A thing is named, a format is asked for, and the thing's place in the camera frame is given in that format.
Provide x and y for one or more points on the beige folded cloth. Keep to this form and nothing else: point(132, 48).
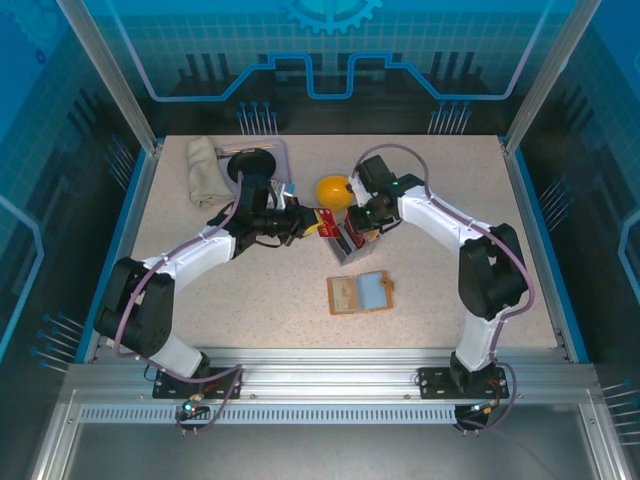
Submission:
point(205, 170)

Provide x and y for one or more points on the white book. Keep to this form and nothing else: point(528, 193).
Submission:
point(341, 248)

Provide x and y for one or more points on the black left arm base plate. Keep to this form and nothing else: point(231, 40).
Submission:
point(227, 382)

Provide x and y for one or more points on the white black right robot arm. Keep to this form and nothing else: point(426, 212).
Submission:
point(490, 270)

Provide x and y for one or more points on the clear acrylic card box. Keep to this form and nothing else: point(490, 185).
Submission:
point(350, 259)

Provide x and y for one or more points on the lavender plastic tray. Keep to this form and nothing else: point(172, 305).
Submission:
point(285, 150)

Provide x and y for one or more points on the orange leather card holder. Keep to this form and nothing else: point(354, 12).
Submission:
point(370, 292)

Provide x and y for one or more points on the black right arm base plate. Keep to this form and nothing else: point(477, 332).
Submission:
point(432, 382)

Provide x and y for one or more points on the blue aluminium table side rail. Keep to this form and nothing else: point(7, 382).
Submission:
point(147, 170)
point(525, 200)

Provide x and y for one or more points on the aluminium front rail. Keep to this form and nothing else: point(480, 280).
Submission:
point(325, 375)

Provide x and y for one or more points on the black round pan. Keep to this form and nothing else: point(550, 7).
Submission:
point(255, 160)

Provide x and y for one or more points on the red credit card stack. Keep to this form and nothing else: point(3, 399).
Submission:
point(356, 240)

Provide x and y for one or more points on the gold credit card stack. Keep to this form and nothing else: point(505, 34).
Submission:
point(374, 241)

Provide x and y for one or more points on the wooden chopstick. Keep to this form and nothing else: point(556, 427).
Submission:
point(250, 146)

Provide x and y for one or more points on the yellow plastic bowl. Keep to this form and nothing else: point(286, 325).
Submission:
point(330, 192)

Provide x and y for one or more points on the aluminium frame post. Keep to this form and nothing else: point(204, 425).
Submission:
point(112, 75)
point(548, 75)

